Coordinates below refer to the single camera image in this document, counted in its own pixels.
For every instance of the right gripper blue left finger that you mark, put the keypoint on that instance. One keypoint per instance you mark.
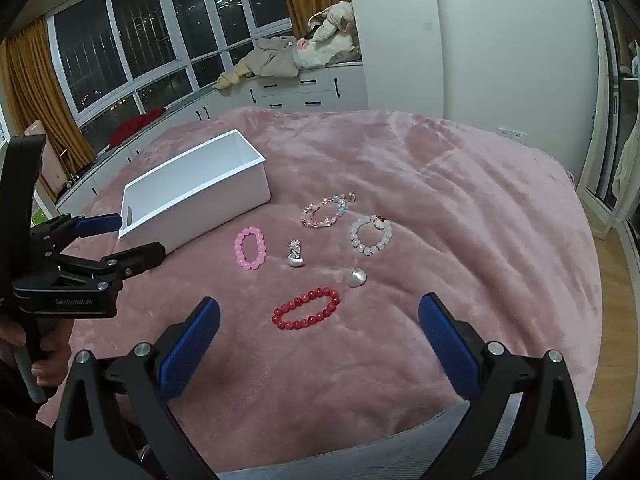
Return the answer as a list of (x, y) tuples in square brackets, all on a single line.
[(114, 420)]

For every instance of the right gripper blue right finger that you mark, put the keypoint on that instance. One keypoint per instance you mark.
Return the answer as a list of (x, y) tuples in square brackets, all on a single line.
[(546, 440)]

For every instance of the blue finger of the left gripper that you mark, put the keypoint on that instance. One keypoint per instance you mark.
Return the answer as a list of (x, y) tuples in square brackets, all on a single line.
[(132, 262), (97, 225)]

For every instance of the person's left hand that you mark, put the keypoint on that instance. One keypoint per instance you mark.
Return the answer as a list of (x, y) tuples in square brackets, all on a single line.
[(49, 365)]

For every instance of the pink suitcase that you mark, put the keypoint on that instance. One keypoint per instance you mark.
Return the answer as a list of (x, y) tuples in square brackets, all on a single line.
[(52, 170)]

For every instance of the red cloth on windowsill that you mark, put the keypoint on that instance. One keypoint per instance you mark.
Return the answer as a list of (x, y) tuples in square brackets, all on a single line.
[(134, 124)]

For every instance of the white rectangular storage box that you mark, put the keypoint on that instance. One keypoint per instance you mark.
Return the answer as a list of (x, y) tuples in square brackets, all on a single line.
[(194, 192)]

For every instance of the left orange curtain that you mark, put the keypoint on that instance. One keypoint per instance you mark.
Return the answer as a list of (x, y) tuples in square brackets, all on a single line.
[(33, 93)]

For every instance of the large window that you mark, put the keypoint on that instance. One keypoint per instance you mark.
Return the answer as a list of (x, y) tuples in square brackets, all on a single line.
[(116, 59)]

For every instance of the pink plush blanket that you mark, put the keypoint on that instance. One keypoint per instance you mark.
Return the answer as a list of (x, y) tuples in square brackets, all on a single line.
[(305, 369)]

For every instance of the white drawer cabinet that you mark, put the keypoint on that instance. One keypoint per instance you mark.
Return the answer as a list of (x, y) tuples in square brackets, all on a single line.
[(336, 87)]

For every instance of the beige clothes pile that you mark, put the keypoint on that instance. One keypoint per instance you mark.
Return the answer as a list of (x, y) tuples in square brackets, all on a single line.
[(332, 38)]

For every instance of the white wardrobe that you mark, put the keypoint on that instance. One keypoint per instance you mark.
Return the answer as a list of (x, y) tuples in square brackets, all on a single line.
[(528, 67)]

